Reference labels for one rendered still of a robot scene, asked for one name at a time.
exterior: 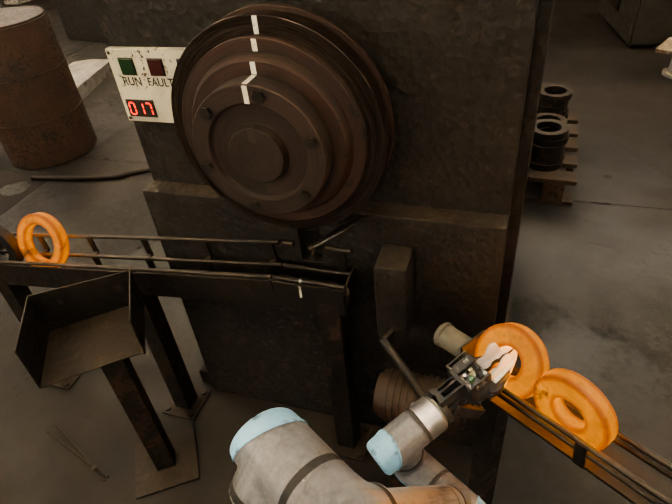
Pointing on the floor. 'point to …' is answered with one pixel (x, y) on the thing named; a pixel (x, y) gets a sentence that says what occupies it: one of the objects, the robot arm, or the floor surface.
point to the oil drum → (38, 94)
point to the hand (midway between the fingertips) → (511, 352)
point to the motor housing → (392, 386)
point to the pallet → (553, 147)
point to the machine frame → (495, 191)
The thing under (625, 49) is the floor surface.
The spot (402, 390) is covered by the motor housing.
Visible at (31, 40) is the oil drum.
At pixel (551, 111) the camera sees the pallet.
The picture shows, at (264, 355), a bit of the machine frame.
